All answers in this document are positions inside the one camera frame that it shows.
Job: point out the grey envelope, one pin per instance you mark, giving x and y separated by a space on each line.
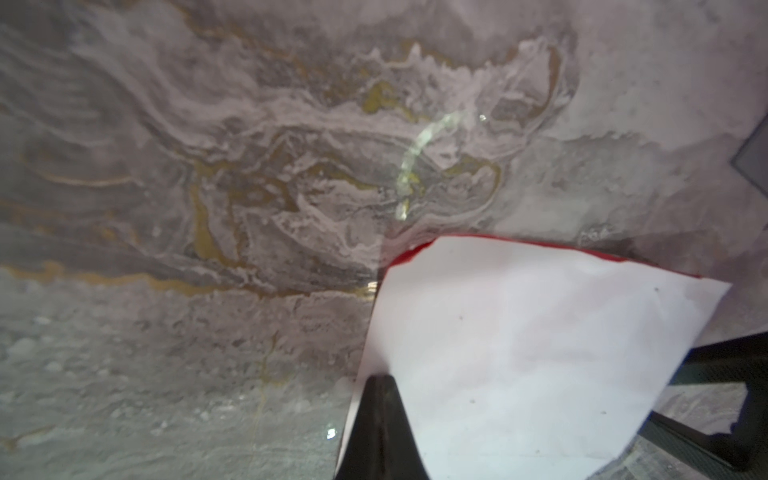
751 159

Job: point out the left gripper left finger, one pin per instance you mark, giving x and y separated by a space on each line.
381 445

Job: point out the red bordered pink card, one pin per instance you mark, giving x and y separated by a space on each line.
517 360

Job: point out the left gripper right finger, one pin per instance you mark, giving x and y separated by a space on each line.
744 449

